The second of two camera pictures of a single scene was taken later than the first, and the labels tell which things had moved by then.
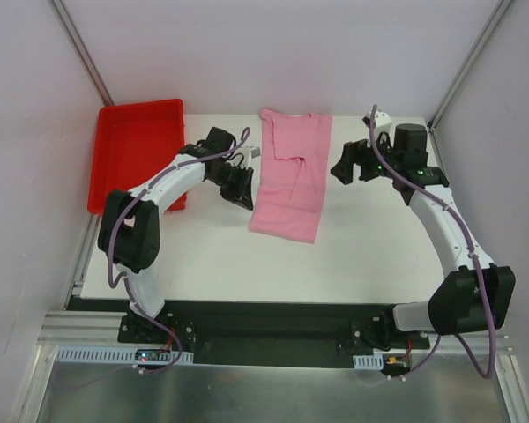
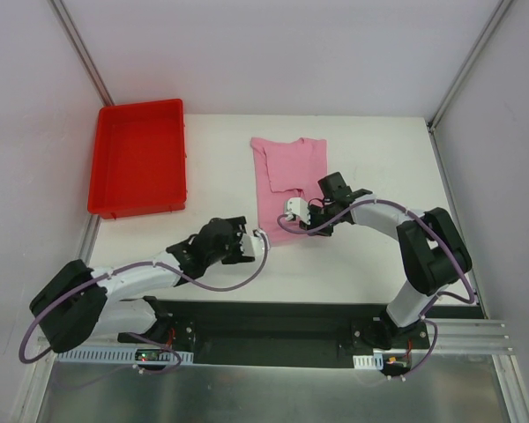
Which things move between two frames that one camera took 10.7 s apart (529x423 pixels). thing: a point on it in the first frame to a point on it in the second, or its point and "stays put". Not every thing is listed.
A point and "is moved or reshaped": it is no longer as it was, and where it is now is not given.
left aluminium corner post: x=73 y=38 stays put
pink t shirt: x=292 y=174 is moved or reshaped
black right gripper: x=357 y=159 to x=319 y=218
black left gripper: x=237 y=186 to x=236 y=241
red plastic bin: x=131 y=143 stays put
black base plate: x=323 y=335 stays put
